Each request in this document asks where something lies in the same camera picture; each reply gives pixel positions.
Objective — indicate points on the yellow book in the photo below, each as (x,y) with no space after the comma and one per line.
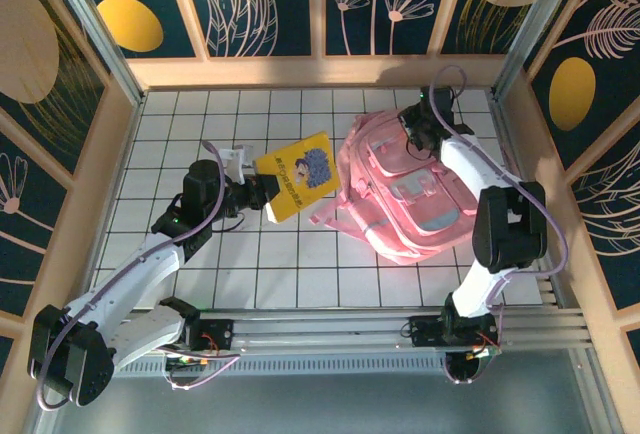
(305,174)

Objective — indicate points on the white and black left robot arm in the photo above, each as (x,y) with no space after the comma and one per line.
(125,279)

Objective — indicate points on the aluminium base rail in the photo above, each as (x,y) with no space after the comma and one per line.
(320,329)

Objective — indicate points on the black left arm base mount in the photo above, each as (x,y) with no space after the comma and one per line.
(220,331)

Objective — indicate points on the aluminium corner post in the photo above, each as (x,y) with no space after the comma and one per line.
(547,4)
(103,39)

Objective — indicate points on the pink student backpack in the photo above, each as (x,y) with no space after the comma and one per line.
(400,194)

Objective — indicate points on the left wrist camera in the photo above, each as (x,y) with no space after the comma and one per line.
(239,161)

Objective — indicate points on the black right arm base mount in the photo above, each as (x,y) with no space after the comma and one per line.
(425,331)

